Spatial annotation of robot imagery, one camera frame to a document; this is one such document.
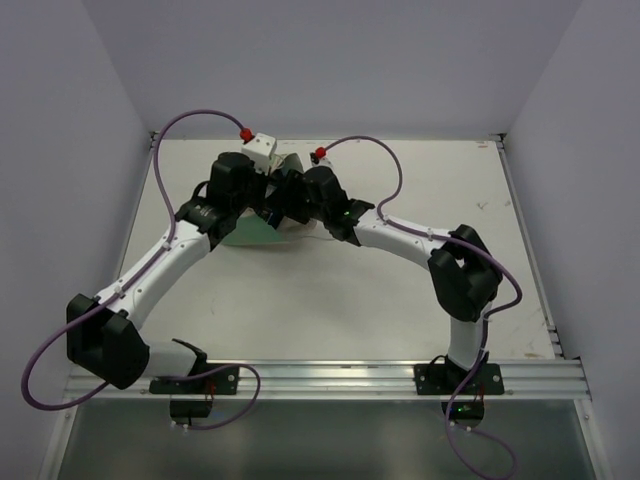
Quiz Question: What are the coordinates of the green printed paper bag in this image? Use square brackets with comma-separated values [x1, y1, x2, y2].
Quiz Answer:
[221, 153, 317, 247]

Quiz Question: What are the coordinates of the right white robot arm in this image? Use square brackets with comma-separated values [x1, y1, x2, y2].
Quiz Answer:
[269, 166, 504, 396]

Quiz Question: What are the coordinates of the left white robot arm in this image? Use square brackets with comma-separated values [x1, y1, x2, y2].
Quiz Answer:
[66, 152, 267, 393]

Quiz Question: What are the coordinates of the blue snack packet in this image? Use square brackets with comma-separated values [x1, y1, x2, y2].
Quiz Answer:
[259, 209, 284, 230]

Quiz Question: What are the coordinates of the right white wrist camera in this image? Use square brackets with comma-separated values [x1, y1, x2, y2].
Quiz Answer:
[310, 147, 333, 169]

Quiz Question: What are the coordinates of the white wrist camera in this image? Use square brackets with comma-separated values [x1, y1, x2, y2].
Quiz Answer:
[241, 133, 277, 174]
[310, 147, 333, 169]

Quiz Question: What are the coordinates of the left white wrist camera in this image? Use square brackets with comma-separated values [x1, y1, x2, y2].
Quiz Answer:
[241, 133, 277, 174]

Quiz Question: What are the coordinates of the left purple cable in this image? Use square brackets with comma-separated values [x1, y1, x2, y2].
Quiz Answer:
[19, 107, 262, 432]

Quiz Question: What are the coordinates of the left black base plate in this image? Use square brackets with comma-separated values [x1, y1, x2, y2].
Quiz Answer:
[149, 362, 239, 396]

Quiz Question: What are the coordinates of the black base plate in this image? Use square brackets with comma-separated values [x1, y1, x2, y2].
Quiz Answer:
[413, 362, 505, 396]
[149, 362, 239, 396]

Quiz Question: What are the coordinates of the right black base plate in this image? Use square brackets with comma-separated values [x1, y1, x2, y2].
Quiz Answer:
[413, 362, 505, 396]

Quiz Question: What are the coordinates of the aluminium mounting rail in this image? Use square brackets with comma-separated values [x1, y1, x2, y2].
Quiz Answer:
[64, 357, 591, 401]

